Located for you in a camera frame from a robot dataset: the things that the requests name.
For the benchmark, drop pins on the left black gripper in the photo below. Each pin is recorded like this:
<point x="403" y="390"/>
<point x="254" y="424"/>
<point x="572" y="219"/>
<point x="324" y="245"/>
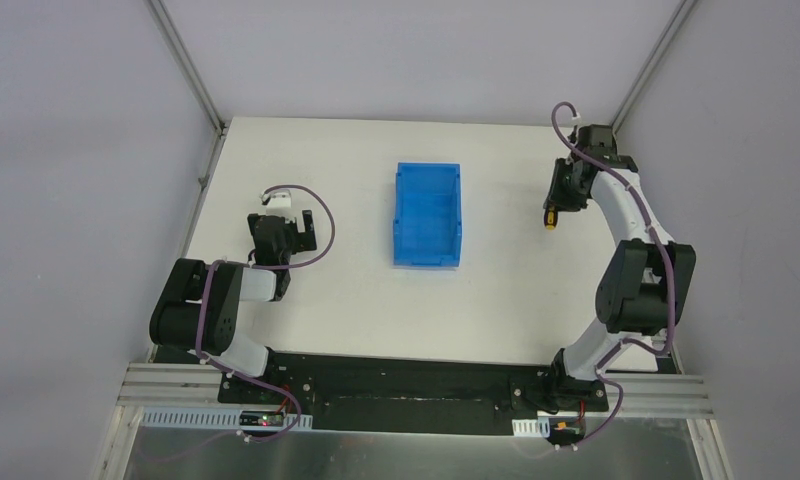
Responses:
<point x="293" y="235"/>

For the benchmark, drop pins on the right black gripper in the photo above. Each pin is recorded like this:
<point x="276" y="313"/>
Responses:
<point x="562" y="192"/>

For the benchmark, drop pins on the black orange screwdriver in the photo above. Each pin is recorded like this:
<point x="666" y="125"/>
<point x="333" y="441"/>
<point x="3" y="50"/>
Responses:
<point x="550" y="218"/>

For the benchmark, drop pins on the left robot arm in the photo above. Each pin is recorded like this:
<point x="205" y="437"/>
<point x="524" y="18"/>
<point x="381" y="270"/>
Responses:
<point x="198" y="309"/>

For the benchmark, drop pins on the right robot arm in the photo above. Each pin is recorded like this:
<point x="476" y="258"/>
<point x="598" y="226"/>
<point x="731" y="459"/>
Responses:
<point x="642" y="292"/>

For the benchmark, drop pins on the blue plastic bin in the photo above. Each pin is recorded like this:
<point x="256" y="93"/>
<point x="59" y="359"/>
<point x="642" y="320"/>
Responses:
<point x="427" y="229"/>

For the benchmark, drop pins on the left controller board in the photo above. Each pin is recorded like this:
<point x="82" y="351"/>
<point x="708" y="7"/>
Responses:
<point x="264" y="419"/>

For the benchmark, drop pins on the controller board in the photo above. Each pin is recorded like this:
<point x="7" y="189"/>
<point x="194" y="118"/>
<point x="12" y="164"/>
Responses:
<point x="264" y="419"/>
<point x="567" y="431"/>

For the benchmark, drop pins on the right controller board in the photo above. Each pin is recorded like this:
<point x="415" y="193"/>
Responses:
<point x="567" y="431"/>

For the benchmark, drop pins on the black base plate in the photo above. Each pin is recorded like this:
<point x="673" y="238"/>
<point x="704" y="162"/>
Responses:
<point x="413" y="396"/>

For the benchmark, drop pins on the left white cable duct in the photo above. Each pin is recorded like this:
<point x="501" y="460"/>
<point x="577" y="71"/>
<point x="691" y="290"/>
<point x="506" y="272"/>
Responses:
<point x="213" y="419"/>

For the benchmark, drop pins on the white cable duct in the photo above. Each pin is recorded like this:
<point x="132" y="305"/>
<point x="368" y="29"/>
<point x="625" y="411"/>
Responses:
<point x="531" y="428"/>
<point x="213" y="419"/>

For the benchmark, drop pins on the aluminium frame rail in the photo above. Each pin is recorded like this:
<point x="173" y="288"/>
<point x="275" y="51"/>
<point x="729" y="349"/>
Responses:
<point x="169" y="385"/>

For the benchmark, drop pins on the right white cable duct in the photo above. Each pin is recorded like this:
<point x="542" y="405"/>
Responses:
<point x="531" y="428"/>

